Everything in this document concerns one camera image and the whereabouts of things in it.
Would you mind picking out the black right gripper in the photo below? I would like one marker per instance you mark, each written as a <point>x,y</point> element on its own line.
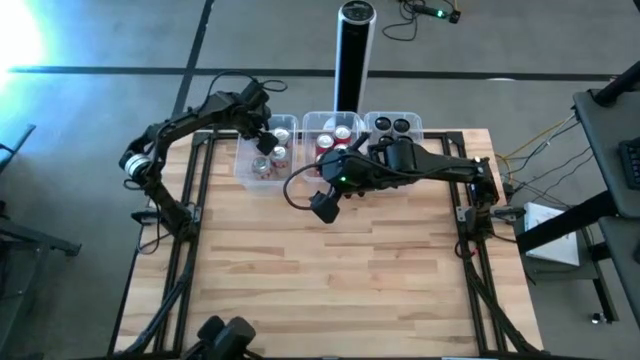
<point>345,172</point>

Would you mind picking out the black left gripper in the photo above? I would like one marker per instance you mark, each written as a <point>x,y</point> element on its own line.
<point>255,122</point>

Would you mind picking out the red Coca-Cola can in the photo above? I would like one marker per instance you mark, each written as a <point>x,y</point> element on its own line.
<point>325,141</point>
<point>342,133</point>
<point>341,147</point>
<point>319,160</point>

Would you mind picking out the silver Diet Coke can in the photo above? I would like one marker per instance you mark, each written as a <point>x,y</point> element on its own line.
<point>282,135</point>
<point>280,154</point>
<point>261,166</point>

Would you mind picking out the black arm base connector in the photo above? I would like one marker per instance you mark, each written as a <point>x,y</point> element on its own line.
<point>145,216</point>
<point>510,212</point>

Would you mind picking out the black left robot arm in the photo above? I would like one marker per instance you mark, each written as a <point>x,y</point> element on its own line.
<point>190,117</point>

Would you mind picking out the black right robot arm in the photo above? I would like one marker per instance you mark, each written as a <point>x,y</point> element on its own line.
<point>445,167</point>

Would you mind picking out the clear plastic bin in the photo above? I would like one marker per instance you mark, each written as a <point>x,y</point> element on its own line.
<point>245,175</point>
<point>417,122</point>
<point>312,125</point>

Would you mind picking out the black and white tower fan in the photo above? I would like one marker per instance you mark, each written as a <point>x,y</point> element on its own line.
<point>355,50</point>

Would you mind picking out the black power strip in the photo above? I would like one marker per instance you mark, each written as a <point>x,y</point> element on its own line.
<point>430,11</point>

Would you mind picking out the red zip tie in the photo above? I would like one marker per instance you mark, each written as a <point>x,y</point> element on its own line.
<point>469,249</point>

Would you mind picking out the black power plug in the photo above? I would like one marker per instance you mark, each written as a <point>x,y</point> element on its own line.
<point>454,17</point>

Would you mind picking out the black desk beam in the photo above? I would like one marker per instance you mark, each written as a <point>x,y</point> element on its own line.
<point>565,222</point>

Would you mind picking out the white box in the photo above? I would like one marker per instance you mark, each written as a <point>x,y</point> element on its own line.
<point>555,252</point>

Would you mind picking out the black metal stand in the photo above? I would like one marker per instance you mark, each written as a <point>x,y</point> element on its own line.
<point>50,241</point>

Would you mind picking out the dark grey desk top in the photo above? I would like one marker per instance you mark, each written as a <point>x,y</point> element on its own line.
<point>600,150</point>
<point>625,260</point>

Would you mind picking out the grey desk base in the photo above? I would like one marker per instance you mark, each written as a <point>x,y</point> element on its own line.
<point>575,272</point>

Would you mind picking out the black round pole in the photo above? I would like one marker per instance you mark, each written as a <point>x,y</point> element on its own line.
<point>617,85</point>

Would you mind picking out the black keyboard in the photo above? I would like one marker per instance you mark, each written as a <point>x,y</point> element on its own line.
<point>631,165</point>

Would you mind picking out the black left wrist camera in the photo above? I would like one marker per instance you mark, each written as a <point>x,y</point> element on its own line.
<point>267,144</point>

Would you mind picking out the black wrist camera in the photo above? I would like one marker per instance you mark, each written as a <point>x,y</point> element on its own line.
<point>267,144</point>
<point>325,207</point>

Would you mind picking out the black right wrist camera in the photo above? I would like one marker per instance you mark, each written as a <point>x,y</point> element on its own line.
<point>325,207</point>

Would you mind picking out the black aluminium table frame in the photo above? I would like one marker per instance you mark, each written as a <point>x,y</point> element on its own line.
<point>477,300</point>

